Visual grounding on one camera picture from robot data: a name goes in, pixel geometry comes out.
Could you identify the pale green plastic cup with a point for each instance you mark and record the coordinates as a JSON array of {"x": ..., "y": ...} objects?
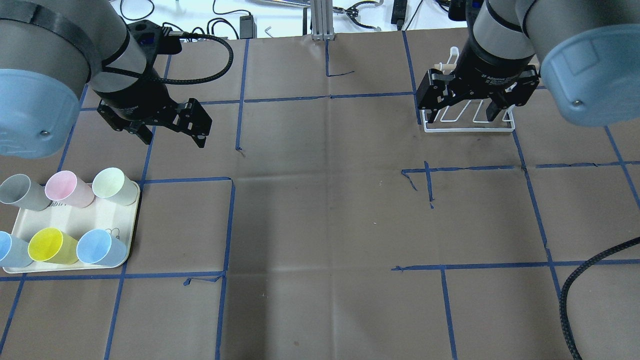
[{"x": 113, "y": 185}]

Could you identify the pink plastic cup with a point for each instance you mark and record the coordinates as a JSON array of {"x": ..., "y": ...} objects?
[{"x": 67, "y": 188}]

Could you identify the reacher grabber tool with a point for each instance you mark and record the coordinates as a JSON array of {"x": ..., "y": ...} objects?
[{"x": 353, "y": 13}]

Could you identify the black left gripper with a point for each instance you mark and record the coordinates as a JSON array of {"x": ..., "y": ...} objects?
[{"x": 134, "y": 98}]

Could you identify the light blue plastic cup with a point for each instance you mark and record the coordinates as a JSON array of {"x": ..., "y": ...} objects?
[{"x": 101, "y": 246}]

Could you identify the light blue cup at edge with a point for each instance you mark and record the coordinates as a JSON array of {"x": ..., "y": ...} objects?
[{"x": 14, "y": 251}]

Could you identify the grey plastic cup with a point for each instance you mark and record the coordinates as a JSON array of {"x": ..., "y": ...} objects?
[{"x": 21, "y": 191}]

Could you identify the yellow plastic cup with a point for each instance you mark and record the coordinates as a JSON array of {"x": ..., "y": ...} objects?
[{"x": 53, "y": 246}]

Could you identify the black power adapter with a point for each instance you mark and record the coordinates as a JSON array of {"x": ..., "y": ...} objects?
[{"x": 247, "y": 27}]

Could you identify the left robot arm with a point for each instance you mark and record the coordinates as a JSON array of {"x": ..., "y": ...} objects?
[{"x": 52, "y": 49}]

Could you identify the aluminium frame post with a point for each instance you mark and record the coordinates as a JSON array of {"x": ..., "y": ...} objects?
[{"x": 322, "y": 24}]

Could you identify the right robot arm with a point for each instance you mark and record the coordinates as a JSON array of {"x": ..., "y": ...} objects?
[{"x": 585, "y": 52}]

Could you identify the white wire cup rack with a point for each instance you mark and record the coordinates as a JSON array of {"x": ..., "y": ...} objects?
[{"x": 467, "y": 116}]

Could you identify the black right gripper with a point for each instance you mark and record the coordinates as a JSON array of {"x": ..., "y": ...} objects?
[{"x": 492, "y": 66}]

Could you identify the cream plastic tray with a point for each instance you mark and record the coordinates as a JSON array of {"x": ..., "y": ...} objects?
[{"x": 101, "y": 214}]

